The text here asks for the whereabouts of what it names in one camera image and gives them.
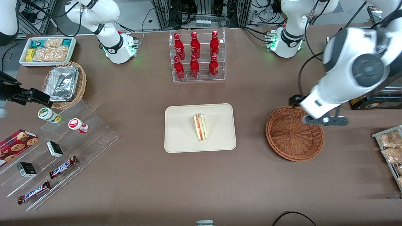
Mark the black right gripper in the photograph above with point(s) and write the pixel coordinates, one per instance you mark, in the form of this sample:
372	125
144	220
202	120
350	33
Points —
9	91

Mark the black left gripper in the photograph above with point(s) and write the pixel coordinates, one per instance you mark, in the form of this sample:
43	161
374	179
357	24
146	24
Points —
294	99

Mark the triangular sandwich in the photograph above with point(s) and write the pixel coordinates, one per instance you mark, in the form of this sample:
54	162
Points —
201	128

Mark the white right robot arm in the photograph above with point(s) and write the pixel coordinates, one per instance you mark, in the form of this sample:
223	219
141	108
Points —
106	15

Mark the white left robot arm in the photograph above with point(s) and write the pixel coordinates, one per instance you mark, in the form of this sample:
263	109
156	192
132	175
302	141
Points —
345	62

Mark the brown wicker basket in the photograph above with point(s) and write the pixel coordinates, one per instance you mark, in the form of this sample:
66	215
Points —
289	138

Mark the light tan wicker basket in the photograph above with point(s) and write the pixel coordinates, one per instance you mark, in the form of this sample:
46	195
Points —
82	84

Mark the tray of packaged pastries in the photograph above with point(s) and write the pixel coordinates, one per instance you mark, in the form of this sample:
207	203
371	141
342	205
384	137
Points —
377	135

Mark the beige rectangular tray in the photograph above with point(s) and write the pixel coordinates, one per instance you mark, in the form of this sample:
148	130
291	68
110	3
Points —
179	131

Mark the green lid yogurt cup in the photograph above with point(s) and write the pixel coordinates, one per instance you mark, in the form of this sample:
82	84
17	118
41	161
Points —
47	114

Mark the aluminium foil container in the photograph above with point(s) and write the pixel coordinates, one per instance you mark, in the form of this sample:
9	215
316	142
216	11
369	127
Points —
61	83

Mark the red lid yogurt cup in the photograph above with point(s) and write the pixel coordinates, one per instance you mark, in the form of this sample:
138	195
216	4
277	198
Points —
76	124

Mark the yellow snack packet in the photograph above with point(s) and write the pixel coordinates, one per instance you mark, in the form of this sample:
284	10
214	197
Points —
29	55

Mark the clear bag of crackers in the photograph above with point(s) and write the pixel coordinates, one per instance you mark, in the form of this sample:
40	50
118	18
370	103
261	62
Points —
50	54
53	42

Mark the red cookie box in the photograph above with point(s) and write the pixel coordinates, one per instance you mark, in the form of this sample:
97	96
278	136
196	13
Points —
15	144

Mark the small black carton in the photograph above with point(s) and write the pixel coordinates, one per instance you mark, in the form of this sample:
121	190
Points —
55	149
26	169

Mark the teal snack packet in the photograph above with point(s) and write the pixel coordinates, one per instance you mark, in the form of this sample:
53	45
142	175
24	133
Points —
66	42
37	43

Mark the white snack bin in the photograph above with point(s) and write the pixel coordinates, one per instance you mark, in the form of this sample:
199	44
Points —
73	51

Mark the clear acrylic stepped shelf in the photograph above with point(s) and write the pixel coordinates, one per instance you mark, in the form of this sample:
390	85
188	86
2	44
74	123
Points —
94	138

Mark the Snickers chocolate bar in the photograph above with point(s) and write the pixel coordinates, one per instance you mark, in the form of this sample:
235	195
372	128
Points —
34	192
62	167

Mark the black food warmer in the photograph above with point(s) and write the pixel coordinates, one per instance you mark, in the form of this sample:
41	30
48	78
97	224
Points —
370	105

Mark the red cola bottle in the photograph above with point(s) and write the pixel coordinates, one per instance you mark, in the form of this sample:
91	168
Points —
195	47
179	69
194	67
214	45
179	48
213	67

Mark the clear acrylic bottle rack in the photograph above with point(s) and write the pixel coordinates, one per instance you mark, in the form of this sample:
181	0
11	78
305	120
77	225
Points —
202	80

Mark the clear pastry bag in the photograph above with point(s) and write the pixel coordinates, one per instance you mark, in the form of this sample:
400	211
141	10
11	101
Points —
399	169
392	154
400	182
389	139

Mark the white power strip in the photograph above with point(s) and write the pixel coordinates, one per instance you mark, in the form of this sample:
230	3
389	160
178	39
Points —
203	23

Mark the small grey device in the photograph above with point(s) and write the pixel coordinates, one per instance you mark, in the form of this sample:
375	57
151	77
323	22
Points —
204	223

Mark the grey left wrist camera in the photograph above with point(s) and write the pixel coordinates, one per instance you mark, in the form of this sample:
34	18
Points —
329	121

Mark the aluminium equipment frame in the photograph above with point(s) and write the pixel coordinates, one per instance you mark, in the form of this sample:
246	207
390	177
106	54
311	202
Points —
163	14

